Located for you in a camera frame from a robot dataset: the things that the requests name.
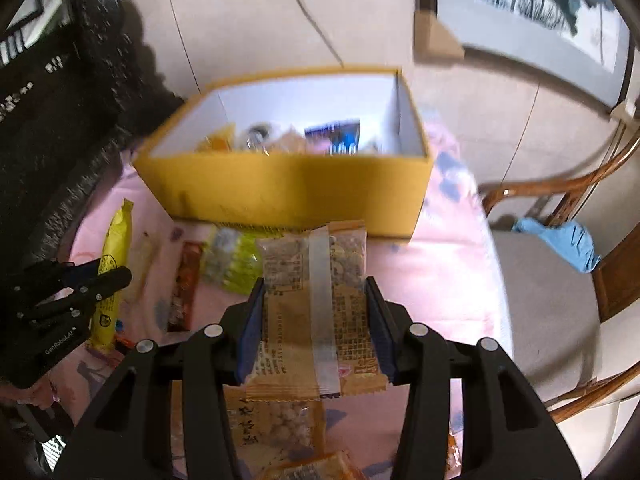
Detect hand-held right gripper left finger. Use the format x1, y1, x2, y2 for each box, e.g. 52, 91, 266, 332
55, 276, 266, 480

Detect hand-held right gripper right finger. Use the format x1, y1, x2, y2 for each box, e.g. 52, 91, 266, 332
365, 276, 583, 480

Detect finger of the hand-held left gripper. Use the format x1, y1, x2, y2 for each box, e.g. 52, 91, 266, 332
9, 258, 102, 306
17, 266, 133, 333

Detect long yellow snack packet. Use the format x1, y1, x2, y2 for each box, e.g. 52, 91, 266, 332
90, 199, 135, 351

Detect orange nut snack packet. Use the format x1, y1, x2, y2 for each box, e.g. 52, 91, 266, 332
240, 220, 388, 401
222, 390, 328, 466
265, 450, 366, 480

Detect green snack packet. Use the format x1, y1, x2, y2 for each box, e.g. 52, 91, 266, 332
200, 225, 263, 295

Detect yellow cardboard box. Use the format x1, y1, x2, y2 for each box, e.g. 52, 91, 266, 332
131, 64, 435, 241

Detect pile of snack packets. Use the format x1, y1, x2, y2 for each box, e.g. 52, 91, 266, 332
195, 119, 383, 157

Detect person's left hand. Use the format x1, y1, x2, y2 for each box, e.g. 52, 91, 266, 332
0, 379, 57, 412

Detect pink printed tablecloth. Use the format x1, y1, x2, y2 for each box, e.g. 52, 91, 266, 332
65, 130, 516, 480

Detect red snack packet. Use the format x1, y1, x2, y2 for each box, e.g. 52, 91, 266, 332
167, 241, 203, 333

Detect dark carved wooden bench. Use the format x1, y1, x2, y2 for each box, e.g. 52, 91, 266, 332
0, 0, 186, 281

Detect wooden armchair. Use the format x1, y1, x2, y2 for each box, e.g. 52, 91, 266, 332
480, 105, 640, 426

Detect blue cloth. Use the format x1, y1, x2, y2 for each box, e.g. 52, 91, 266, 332
512, 217, 602, 274

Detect cardboard corner protector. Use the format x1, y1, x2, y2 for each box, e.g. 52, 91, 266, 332
414, 10, 466, 61
611, 100, 640, 122

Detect framed lotus painting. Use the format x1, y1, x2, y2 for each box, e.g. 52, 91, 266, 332
412, 0, 640, 111

